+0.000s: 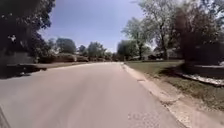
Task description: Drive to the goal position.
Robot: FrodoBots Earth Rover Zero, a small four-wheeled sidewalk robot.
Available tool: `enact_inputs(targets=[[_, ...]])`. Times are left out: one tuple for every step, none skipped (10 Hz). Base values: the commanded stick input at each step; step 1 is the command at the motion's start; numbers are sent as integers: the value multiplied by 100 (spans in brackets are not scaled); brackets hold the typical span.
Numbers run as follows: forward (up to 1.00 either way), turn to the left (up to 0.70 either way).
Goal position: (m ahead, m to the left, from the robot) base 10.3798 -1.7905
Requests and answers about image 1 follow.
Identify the small round tree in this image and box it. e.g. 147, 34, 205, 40
116, 39, 140, 62

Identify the row of distant trees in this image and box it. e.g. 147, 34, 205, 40
46, 37, 115, 63

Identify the tall thin-crowned tree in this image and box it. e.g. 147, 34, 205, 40
121, 16, 155, 61

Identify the grey asphalt road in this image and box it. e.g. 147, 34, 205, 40
0, 61, 186, 128

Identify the row of bushes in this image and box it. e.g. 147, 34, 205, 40
37, 52, 90, 64

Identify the pale concrete kerb strip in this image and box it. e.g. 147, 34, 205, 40
120, 63, 224, 128

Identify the tall bare-branched tree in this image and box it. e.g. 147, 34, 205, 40
137, 0, 188, 61

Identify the dark dense tree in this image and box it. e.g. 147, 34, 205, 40
173, 0, 224, 66

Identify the grass verge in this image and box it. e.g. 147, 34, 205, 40
125, 60, 224, 112

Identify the large dark tree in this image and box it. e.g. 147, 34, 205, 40
0, 0, 57, 65

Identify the low stone border wall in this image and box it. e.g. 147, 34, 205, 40
175, 64, 224, 88

